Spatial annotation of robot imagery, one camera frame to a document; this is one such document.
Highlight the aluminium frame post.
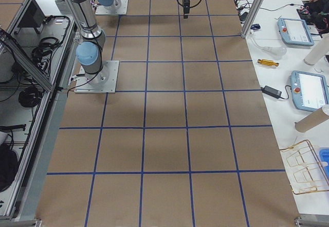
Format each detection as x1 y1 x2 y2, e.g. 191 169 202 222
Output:
241 0 263 38

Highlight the near blue teach pendant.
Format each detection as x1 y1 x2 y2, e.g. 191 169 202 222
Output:
290 71 328 112

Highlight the blue teach pendant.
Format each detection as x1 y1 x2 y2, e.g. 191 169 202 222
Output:
277 18 314 47
290 71 328 112

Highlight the gold wire rack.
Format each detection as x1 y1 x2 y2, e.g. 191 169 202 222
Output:
280 139 328 195

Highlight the black power adapter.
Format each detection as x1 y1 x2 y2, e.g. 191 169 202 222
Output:
261 85 282 99

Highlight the cardboard tube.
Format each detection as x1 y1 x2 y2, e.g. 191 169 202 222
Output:
295 104 328 133

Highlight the blue plastic box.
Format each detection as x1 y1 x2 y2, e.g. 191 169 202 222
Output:
316 147 328 184

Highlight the white paper roll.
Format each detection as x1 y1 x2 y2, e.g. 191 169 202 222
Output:
304 33 329 65

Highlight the far blue teach pendant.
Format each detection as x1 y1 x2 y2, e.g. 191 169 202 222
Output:
277 18 314 47

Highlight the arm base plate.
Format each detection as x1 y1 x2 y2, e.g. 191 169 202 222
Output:
96 0 129 16
74 60 119 94

